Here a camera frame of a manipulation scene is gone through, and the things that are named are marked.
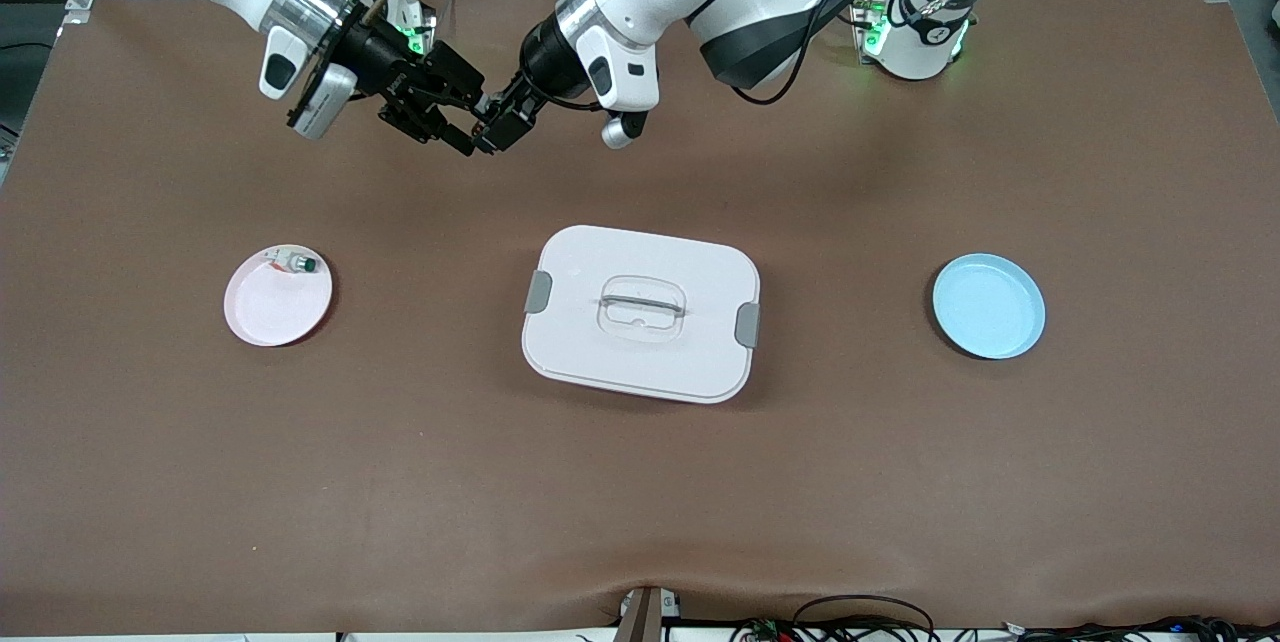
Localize pink round plate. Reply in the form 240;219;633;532
224;244;334;348

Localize white lidded storage box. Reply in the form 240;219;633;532
521;225;762;405

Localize light blue round plate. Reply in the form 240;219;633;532
932;253;1047;361

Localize clear box lid handle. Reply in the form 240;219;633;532
598;275;687;338

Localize black looped cable bundle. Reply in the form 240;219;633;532
730;595;941;642

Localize black tangled cable bundle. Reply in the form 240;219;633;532
1000;615;1280;642

